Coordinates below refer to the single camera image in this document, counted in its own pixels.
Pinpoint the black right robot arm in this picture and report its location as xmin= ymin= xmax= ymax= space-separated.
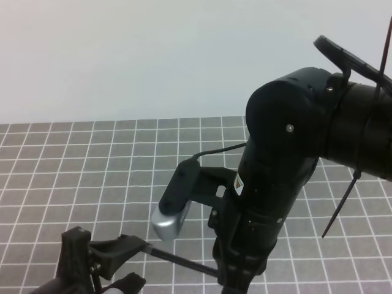
xmin=203 ymin=67 xmax=391 ymax=293

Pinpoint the black camera cable right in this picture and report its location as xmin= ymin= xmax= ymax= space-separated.
xmin=192 ymin=141 xmax=248 ymax=162

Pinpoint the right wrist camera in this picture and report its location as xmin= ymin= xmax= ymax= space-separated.
xmin=150 ymin=159 xmax=202 ymax=243

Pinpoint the black pen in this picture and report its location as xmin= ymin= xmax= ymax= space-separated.
xmin=142 ymin=244 xmax=218 ymax=277

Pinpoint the black zip tie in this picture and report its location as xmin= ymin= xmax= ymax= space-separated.
xmin=322 ymin=170 xmax=361 ymax=238

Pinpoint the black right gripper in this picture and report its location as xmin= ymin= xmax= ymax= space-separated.
xmin=196 ymin=143 xmax=319 ymax=293

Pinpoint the black cable clip bracket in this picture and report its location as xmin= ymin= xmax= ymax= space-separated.
xmin=314 ymin=20 xmax=391 ymax=95

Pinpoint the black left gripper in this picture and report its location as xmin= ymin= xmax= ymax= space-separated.
xmin=30 ymin=227 xmax=148 ymax=293

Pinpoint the grey grid tablecloth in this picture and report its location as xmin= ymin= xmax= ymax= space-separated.
xmin=1 ymin=116 xmax=391 ymax=293

